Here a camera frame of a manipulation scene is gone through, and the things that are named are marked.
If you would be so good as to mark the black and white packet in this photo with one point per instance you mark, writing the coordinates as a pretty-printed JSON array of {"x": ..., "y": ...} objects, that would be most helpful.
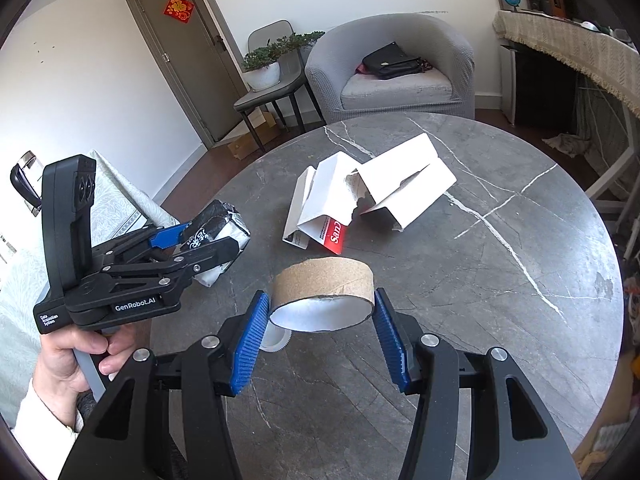
[{"x": 227, "y": 225}]

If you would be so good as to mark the desk with beige cloth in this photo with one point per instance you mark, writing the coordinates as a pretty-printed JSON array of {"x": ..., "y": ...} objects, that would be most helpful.
[{"x": 575, "y": 55}]

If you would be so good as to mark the round grey stone table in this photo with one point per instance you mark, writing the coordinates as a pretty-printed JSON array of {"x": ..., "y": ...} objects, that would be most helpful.
[{"x": 475, "y": 285}]

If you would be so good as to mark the grey door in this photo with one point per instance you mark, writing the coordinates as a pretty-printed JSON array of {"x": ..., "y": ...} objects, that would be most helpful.
[{"x": 185, "y": 70}]

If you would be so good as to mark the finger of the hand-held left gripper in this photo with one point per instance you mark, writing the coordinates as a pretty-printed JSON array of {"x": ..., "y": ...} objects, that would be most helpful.
[
  {"x": 170, "y": 236},
  {"x": 215, "y": 252}
]

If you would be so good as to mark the person's left hand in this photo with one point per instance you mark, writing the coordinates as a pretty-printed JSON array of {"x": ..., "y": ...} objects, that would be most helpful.
[{"x": 55, "y": 360}]

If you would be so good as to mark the brown cardboard tape core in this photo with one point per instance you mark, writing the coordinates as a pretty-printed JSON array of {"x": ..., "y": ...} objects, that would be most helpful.
[{"x": 320, "y": 280}]

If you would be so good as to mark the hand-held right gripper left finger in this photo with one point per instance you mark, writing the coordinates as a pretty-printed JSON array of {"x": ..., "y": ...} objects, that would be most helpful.
[{"x": 247, "y": 345}]

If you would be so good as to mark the black bag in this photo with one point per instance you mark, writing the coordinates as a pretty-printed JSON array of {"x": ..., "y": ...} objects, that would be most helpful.
[{"x": 390, "y": 62}]

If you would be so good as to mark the dark brown box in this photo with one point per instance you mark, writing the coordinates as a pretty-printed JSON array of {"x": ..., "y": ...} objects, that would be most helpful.
[{"x": 550, "y": 1}]

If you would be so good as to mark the grey dining chair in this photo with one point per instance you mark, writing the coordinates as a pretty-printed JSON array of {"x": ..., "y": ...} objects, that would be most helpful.
[{"x": 270, "y": 97}]

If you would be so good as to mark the person's left forearm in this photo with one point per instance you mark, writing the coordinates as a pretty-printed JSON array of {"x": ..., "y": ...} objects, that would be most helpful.
[{"x": 40, "y": 410}]

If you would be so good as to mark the grey armchair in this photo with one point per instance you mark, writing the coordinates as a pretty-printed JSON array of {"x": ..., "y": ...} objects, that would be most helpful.
[{"x": 450, "y": 60}]

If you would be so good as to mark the red cloth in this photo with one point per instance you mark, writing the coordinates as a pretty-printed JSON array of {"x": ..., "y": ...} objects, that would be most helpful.
[{"x": 360, "y": 69}]

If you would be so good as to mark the white open cardboard box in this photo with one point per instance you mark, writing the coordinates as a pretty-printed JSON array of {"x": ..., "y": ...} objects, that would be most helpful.
[{"x": 415, "y": 195}]

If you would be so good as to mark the crumpled grey rag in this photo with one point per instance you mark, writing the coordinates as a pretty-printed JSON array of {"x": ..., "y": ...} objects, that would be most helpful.
[{"x": 567, "y": 145}]

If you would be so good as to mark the white box with red label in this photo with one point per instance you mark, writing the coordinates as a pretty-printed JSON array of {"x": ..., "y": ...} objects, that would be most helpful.
[{"x": 330, "y": 195}]

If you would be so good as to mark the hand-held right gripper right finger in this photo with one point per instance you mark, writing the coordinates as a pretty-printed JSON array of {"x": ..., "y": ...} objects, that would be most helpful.
[{"x": 392, "y": 345}]

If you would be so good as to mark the flat cardboard box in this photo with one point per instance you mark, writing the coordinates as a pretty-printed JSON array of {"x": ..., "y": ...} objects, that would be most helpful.
[{"x": 245, "y": 147}]

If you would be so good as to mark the red diamond door decoration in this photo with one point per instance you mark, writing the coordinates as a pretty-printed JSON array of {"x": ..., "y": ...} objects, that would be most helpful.
[{"x": 179, "y": 9}]

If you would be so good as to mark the potted plant in white pot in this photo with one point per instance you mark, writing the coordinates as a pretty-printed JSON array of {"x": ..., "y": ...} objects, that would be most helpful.
[{"x": 262, "y": 75}]

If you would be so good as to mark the small white tape roll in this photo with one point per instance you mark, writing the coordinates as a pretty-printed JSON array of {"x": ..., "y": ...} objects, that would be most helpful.
[{"x": 275, "y": 342}]

